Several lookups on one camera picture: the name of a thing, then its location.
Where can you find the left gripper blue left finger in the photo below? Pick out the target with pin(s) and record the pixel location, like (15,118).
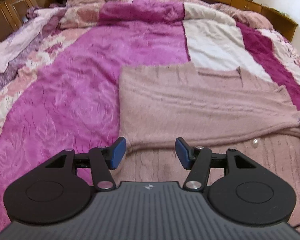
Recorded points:
(102,160)

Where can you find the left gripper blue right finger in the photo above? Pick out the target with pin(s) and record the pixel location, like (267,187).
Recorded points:
(197,161)

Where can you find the pink cable-knit cardigan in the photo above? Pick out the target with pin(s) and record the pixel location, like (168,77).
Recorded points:
(152,106)

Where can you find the magenta pink white patchwork blanket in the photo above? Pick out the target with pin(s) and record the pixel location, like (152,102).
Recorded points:
(66,93)

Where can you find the wooden bedside cabinet ledge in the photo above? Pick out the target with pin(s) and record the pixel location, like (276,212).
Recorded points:
(281,23)

